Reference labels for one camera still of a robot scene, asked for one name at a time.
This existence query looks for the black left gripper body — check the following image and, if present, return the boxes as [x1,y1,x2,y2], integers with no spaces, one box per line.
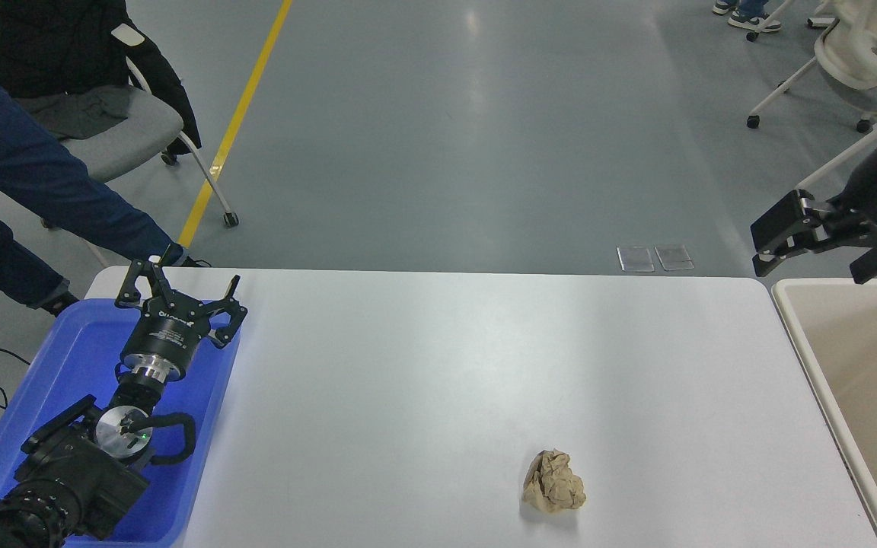
[120,297,216,371]

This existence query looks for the tan paper ball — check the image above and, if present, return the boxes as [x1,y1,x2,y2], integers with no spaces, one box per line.
[521,448,587,514]

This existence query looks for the blue plastic tray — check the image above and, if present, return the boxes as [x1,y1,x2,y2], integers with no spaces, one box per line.
[0,298,241,547]

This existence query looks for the large pale bin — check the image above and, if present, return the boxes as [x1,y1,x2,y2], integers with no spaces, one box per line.
[771,278,877,548]

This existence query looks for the clear floor plate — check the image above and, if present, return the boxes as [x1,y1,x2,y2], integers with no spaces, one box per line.
[655,244,695,272]
[617,245,655,273]

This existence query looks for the white office chair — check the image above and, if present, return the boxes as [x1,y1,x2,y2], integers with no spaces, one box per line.
[747,0,877,191]

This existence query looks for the grey chair with white legs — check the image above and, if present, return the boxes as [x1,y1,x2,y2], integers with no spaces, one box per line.
[0,0,240,267]

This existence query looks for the person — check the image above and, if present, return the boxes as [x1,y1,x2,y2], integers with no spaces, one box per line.
[0,30,211,317]
[713,0,783,33]

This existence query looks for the dark grey cloth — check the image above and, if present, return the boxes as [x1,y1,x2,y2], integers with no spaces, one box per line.
[16,84,136,142]

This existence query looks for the white chair leg with caster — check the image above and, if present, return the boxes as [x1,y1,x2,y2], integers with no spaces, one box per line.
[745,0,797,43]

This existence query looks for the black jacket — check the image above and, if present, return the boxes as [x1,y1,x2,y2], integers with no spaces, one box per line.
[0,0,203,158]

